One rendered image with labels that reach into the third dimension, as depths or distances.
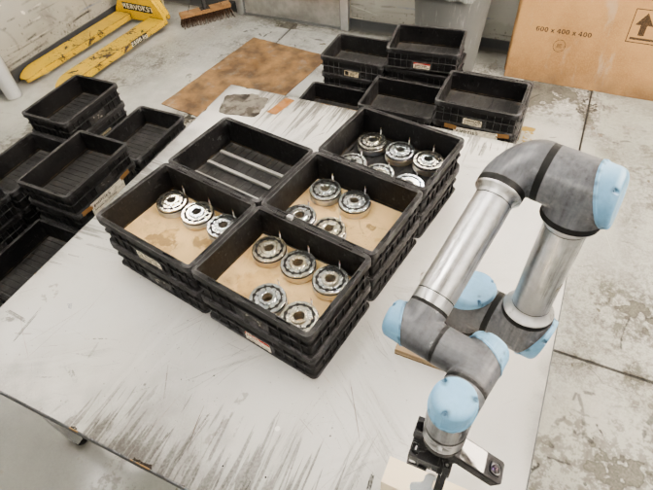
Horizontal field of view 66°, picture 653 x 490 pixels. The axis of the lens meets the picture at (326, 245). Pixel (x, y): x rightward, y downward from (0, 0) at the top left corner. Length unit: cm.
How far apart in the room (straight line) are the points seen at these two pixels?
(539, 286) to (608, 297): 152
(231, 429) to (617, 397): 158
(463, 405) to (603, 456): 146
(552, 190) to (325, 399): 78
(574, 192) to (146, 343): 120
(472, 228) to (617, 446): 148
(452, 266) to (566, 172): 26
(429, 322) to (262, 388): 64
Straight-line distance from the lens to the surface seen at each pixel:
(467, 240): 97
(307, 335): 123
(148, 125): 303
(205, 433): 142
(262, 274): 148
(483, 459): 104
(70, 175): 267
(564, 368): 239
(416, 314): 93
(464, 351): 91
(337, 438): 136
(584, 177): 101
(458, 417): 84
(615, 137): 362
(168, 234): 167
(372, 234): 155
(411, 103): 294
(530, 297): 120
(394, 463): 128
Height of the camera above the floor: 197
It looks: 48 degrees down
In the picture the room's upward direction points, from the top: 5 degrees counter-clockwise
